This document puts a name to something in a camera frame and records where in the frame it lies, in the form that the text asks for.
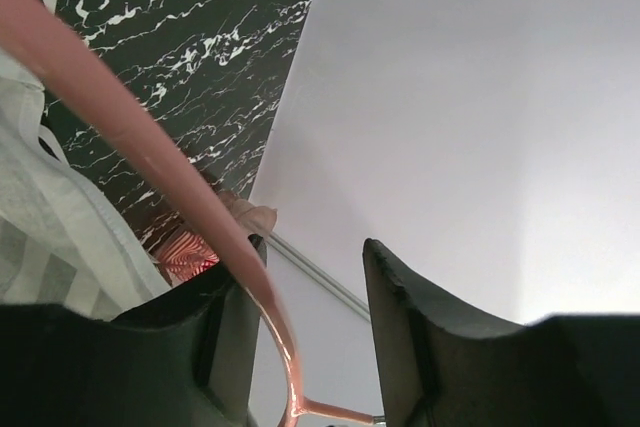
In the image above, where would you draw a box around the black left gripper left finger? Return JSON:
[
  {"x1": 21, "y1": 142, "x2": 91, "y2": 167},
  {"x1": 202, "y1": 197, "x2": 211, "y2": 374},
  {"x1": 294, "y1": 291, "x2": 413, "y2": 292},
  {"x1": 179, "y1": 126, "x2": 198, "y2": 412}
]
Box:
[{"x1": 1, "y1": 264, "x2": 259, "y2": 427}]

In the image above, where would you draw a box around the black white striped tank top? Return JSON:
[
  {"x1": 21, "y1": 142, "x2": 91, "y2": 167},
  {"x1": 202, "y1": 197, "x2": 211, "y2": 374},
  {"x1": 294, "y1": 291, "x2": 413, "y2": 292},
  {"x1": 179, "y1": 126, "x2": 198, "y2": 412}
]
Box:
[{"x1": 0, "y1": 0, "x2": 174, "y2": 321}]

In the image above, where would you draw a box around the pink plastic hanger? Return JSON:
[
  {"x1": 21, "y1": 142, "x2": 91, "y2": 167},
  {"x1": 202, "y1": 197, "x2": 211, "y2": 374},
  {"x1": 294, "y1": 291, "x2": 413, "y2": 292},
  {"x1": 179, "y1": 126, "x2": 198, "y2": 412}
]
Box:
[{"x1": 1, "y1": 0, "x2": 385, "y2": 426}]

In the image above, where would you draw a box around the aluminium frame rail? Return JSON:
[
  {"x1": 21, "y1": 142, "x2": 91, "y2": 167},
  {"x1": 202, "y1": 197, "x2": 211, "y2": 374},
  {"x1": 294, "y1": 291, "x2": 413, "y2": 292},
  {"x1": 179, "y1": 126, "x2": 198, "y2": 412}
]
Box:
[{"x1": 267, "y1": 233, "x2": 371, "y2": 323}]

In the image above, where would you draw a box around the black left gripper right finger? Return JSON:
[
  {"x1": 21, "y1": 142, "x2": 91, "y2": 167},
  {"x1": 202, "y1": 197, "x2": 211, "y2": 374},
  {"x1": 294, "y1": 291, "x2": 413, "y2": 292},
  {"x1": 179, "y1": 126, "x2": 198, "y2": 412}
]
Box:
[{"x1": 363, "y1": 239, "x2": 639, "y2": 426}]

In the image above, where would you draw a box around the red white striped tank top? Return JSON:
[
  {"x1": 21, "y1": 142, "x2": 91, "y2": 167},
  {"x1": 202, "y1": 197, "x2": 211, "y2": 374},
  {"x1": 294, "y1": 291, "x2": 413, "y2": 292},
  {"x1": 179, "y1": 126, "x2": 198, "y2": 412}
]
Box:
[{"x1": 152, "y1": 227, "x2": 219, "y2": 287}]

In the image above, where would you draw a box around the black marble pattern mat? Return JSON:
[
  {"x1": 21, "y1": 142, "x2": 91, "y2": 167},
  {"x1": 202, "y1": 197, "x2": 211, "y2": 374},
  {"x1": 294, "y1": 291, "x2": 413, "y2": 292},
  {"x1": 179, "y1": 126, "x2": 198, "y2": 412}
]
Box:
[{"x1": 9, "y1": 0, "x2": 331, "y2": 248}]

